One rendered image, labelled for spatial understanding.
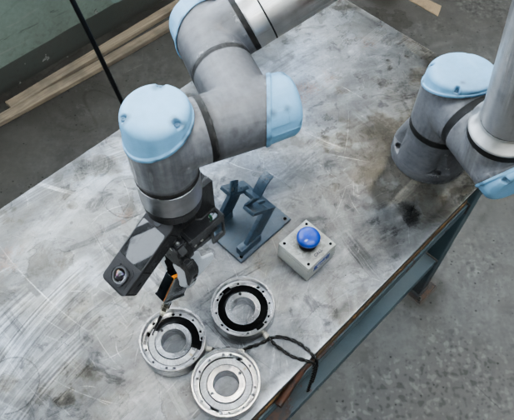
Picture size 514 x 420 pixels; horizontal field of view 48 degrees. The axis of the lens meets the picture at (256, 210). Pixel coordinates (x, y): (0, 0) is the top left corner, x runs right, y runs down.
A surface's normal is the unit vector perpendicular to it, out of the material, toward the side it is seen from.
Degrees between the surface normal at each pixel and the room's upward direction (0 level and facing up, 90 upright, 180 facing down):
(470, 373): 0
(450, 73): 7
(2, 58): 90
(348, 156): 0
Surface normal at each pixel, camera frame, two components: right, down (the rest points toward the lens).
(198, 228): 0.00, -0.54
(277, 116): 0.36, 0.31
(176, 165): 0.38, 0.77
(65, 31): 0.70, 0.60
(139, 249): -0.36, -0.14
